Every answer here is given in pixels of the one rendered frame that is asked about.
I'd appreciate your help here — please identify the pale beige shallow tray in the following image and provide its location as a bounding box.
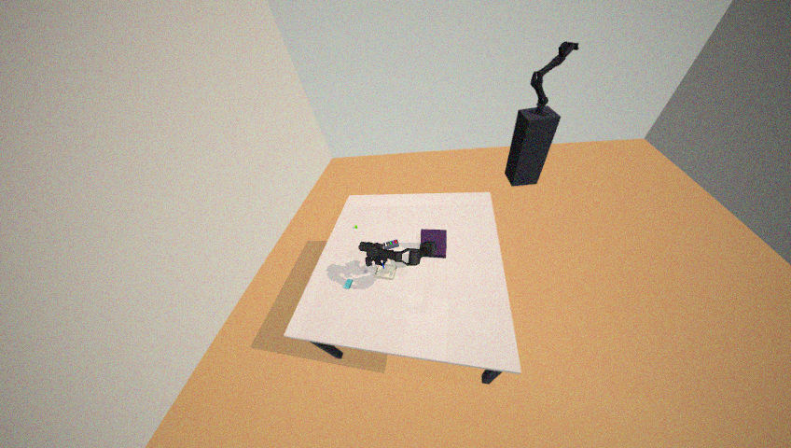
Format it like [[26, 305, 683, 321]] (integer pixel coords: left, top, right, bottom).
[[374, 263, 396, 280]]

